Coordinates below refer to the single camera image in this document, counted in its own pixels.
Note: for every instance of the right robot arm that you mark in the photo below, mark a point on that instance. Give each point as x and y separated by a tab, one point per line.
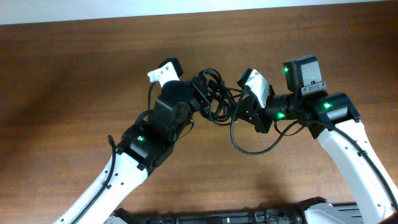
332	120

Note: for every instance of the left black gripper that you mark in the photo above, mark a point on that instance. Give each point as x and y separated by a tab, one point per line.
197	86

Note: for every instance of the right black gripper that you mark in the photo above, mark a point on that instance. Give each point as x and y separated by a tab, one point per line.
251	111

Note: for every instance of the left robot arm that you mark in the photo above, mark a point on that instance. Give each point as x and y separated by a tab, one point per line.
143	147

